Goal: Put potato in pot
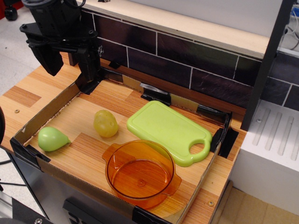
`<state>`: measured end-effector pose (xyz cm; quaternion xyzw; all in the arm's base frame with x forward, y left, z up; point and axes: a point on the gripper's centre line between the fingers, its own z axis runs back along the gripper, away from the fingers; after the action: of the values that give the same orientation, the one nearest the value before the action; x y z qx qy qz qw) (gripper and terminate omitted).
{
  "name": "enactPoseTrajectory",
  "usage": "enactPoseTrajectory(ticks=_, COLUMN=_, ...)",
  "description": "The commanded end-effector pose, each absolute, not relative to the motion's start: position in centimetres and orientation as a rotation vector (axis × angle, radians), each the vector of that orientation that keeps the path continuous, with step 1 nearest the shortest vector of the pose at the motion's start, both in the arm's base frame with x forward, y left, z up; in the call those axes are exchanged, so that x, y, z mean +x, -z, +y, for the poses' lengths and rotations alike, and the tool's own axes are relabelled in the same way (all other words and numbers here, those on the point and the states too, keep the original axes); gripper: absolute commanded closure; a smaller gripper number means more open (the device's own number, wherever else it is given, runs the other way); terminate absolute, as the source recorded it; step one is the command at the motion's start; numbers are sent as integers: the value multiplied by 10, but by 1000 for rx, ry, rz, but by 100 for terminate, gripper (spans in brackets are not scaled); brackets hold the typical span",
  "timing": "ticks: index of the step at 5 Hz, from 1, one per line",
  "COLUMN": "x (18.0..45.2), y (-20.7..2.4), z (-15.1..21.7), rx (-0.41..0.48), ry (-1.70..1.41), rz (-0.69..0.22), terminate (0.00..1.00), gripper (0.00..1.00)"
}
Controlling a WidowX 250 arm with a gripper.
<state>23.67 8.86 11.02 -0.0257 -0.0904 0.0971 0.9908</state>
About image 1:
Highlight orange transparent plastic pot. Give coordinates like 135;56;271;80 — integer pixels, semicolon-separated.
102;140;182;209

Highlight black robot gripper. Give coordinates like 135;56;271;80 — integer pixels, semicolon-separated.
20;0;100;83

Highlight black caster wheel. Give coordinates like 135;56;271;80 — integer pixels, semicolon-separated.
4;6;18;21

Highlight black metal post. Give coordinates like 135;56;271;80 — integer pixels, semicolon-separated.
241;0;295;131

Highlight yellow plastic potato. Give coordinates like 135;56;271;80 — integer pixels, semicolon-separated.
93;110;118;138

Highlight green plastic pear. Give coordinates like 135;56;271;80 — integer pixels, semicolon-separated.
38;126;71;152

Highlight light wooden shelf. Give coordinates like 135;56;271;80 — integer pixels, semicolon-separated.
83;0;270;59

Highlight green plastic cutting board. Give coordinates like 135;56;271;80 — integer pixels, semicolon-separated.
127;100;213;167

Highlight white dish drainer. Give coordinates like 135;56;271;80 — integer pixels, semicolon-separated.
230;100;299;215

